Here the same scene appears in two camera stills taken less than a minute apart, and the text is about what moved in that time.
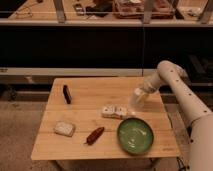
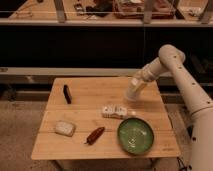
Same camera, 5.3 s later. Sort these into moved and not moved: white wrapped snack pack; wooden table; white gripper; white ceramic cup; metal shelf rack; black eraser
Moved: white gripper; white ceramic cup
Not moved: black eraser; wooden table; metal shelf rack; white wrapped snack pack
